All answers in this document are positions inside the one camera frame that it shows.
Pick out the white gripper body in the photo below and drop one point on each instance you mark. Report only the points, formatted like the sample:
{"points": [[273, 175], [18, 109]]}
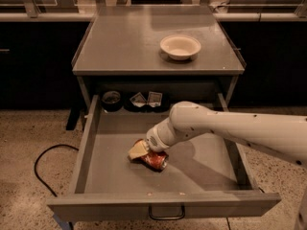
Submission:
{"points": [[154, 142]]}

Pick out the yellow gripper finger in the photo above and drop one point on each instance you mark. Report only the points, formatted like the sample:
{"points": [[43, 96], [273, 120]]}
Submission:
{"points": [[139, 149]]}

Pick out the red coke can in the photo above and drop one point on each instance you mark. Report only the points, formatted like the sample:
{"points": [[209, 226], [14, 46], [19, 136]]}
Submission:
{"points": [[155, 160]]}

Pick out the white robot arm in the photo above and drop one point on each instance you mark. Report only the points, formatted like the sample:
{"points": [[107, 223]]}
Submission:
{"points": [[281, 136]]}

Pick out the open grey top drawer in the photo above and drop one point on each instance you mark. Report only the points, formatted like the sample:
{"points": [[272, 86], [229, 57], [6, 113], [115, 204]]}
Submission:
{"points": [[207, 175]]}

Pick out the black tray with packets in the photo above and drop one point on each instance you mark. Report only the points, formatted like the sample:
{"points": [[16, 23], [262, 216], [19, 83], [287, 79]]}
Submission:
{"points": [[165, 105]]}

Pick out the white packet right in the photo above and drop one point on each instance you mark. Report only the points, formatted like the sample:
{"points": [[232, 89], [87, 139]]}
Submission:
{"points": [[154, 99]]}

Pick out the white packet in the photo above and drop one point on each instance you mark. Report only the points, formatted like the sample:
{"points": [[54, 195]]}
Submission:
{"points": [[138, 100], [154, 99]]}

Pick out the white packet left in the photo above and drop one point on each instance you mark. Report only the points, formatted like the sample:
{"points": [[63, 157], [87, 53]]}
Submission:
{"points": [[138, 100]]}

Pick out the black tape roll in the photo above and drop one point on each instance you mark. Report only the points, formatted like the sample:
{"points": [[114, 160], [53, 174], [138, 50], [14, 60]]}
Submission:
{"points": [[111, 101]]}

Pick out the grey cabinet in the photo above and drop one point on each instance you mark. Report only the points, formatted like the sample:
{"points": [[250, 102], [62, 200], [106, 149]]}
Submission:
{"points": [[125, 41]]}

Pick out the white bowl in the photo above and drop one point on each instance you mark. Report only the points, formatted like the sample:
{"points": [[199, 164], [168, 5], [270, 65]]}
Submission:
{"points": [[180, 46]]}

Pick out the black drawer handle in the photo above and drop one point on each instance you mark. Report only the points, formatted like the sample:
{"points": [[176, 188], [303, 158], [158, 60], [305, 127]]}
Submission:
{"points": [[166, 212]]}

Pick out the white counter rail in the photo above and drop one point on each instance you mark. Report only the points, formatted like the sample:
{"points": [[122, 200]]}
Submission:
{"points": [[46, 17]]}

